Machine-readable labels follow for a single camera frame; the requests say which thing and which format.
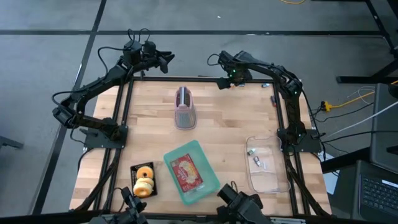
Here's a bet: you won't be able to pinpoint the black slotted plastic basket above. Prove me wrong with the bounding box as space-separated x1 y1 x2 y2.
129 161 159 199

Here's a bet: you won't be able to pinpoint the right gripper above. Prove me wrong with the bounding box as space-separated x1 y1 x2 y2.
216 51 253 90

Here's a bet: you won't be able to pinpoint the pink mesh basket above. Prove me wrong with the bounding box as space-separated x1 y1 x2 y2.
174 86 198 131

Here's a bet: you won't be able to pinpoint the red food packet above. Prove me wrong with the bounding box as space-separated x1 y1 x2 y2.
170 153 205 194

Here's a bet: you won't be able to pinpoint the dark grey equipment case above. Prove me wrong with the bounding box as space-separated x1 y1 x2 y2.
369 83 398 174

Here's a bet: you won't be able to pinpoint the teal plastic bin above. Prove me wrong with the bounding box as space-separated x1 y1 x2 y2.
163 139 222 207

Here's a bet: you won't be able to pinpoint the black stand legs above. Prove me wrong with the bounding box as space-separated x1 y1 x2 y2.
335 0 398 85

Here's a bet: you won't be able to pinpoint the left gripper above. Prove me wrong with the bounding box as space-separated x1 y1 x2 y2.
136 51 175 75

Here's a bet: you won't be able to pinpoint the open black laptop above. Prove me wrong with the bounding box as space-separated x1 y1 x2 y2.
353 159 398 224

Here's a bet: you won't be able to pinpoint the clear plastic container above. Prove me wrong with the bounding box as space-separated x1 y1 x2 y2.
244 134 292 195

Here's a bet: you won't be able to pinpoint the white floor cable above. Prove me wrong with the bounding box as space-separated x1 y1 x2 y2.
323 100 398 139

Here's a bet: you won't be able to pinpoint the yellow extension cord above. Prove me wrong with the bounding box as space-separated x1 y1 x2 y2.
321 80 398 113

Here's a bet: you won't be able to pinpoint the black stand foot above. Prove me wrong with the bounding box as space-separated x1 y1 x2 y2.
0 135 25 151

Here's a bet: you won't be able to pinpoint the black aluminium table frame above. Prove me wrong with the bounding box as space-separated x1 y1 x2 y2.
70 76 332 219

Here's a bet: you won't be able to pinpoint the orange plastic plate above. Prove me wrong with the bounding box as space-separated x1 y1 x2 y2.
136 166 155 180

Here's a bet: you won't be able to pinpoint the silver metal cylinder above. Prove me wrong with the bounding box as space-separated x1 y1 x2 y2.
178 86 188 106

